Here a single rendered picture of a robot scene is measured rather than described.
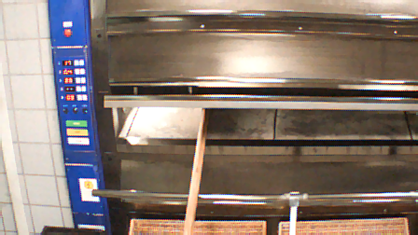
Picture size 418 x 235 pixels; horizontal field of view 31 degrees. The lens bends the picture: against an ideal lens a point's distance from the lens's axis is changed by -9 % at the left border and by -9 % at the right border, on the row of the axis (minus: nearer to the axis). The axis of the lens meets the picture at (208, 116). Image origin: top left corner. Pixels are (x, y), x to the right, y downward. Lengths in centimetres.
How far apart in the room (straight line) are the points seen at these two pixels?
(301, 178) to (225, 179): 30
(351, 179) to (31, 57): 137
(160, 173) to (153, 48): 52
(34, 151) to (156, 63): 68
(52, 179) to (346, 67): 130
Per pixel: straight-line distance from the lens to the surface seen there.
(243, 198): 282
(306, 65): 300
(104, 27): 304
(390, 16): 291
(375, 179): 323
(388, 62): 302
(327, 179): 322
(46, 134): 329
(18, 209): 350
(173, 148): 318
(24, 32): 314
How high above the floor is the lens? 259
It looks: 25 degrees down
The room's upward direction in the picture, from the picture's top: 2 degrees counter-clockwise
